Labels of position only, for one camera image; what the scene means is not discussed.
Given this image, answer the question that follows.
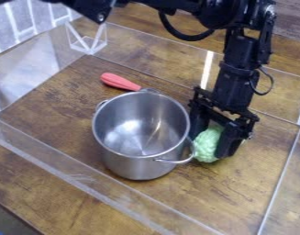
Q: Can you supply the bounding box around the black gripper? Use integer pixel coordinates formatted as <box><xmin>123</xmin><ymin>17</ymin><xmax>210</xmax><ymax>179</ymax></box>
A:
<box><xmin>189</xmin><ymin>62</ymin><xmax>259</xmax><ymax>159</ymax></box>

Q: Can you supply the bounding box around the green bumpy gourd toy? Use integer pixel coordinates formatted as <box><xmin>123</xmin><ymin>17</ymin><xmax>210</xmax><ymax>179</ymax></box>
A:
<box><xmin>194</xmin><ymin>125</ymin><xmax>223</xmax><ymax>163</ymax></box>

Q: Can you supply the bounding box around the silver steel pot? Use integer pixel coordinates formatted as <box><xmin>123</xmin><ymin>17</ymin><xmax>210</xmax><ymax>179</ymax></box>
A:
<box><xmin>92</xmin><ymin>89</ymin><xmax>197</xmax><ymax>181</ymax></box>

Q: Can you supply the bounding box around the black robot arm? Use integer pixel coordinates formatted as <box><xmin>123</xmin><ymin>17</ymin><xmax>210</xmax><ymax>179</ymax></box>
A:
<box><xmin>42</xmin><ymin>0</ymin><xmax>277</xmax><ymax>159</ymax></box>

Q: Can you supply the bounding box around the red toy carrot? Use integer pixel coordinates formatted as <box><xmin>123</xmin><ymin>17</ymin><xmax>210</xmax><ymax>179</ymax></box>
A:
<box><xmin>100</xmin><ymin>73</ymin><xmax>142</xmax><ymax>91</ymax></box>

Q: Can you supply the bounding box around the black cable loop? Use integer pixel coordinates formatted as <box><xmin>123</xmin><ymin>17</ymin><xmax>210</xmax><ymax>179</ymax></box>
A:
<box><xmin>249</xmin><ymin>65</ymin><xmax>277</xmax><ymax>96</ymax></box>

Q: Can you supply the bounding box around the clear acrylic enclosure wall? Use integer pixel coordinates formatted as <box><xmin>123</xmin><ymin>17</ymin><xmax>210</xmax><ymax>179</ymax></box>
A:
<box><xmin>0</xmin><ymin>20</ymin><xmax>300</xmax><ymax>235</ymax></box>

